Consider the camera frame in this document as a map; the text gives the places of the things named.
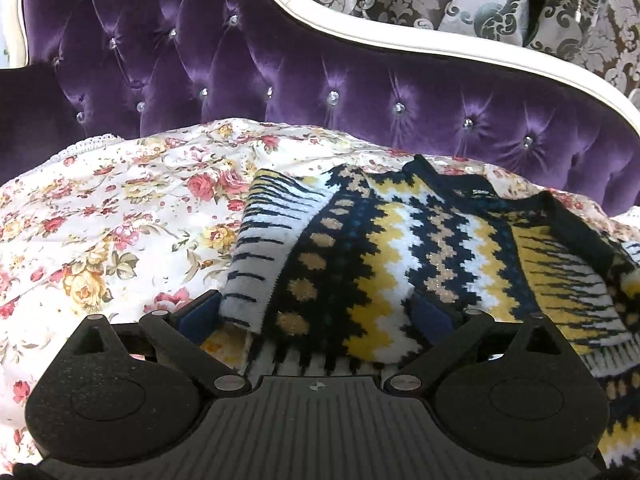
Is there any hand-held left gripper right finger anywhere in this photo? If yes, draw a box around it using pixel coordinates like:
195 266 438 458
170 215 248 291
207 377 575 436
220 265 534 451
382 290 572 394

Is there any purple tufted velvet headboard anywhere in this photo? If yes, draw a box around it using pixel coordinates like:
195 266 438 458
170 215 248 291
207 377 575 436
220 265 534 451
0 0 640 209

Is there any floral rose bedsheet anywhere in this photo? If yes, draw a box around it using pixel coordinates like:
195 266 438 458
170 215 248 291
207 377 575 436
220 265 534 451
0 117 640 467

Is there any yellow navy zigzag knit sweater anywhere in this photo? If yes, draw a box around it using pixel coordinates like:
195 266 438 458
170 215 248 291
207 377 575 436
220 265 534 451
220 154 640 472

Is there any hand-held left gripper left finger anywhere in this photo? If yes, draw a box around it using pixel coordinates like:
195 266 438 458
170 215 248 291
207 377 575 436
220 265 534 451
67 292 252 397

